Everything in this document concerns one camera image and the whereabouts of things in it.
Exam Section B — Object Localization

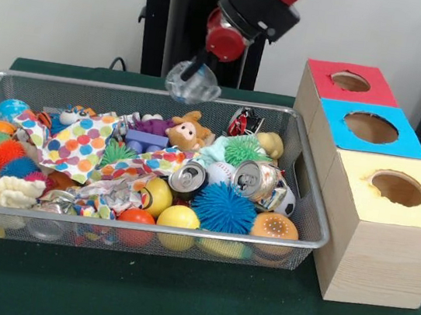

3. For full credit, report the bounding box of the tan plush animal toy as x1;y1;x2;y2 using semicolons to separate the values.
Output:
165;107;219;155

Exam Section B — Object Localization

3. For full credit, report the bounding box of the clear plastic packet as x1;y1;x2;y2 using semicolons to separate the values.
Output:
162;56;226;110

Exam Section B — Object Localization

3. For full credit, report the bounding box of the dark green table cloth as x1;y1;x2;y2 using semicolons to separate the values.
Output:
0;54;421;315

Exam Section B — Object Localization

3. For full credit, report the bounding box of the small red ball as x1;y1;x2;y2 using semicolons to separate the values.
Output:
113;206;158;249

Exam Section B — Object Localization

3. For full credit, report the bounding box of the purple toy building block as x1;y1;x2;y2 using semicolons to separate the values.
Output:
124;129;170;158

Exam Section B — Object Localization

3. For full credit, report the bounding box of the wooden box with three holes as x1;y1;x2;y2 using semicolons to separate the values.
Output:
267;57;421;315

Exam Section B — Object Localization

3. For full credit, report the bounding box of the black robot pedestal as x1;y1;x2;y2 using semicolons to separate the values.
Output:
123;0;297;96

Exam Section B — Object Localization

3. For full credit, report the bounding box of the shallow clear mesh bin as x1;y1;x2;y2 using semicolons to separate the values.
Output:
0;67;348;286

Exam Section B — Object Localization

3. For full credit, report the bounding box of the green spiky rubber ball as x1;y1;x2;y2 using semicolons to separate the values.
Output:
221;133;275;172

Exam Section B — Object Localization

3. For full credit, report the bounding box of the black cable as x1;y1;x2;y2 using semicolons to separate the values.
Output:
109;54;141;75

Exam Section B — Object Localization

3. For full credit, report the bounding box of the plain yellow ball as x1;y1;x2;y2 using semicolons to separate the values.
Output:
152;202;204;254

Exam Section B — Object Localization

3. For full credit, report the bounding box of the orange ball with cream dots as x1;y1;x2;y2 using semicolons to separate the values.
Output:
247;210;302;264

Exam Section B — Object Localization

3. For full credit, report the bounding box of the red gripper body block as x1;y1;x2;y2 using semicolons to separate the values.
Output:
201;7;252;66

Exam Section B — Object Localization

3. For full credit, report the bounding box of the polka dot cloth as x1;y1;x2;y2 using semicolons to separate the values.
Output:
5;102;200;203

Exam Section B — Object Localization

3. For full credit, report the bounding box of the crushed silver drink can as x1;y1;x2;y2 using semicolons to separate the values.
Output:
229;158;292;213

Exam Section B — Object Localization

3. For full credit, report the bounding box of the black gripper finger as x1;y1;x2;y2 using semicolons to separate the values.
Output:
189;49;210;83
204;54;221;79

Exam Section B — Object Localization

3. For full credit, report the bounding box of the blue spiky rubber ball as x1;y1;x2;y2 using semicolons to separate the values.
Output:
187;178;261;239

